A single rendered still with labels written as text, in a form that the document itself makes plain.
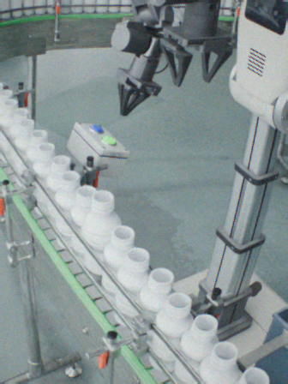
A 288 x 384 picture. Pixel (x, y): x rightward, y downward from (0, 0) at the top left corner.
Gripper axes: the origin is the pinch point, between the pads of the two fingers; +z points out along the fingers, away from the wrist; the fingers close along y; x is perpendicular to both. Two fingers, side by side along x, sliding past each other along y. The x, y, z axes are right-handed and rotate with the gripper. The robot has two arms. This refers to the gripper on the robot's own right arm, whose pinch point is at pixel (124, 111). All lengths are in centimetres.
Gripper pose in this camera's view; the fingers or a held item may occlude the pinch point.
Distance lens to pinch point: 124.8
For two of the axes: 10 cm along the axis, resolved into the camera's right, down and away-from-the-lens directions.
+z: -3.6, 8.5, 3.8
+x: 7.6, 0.3, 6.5
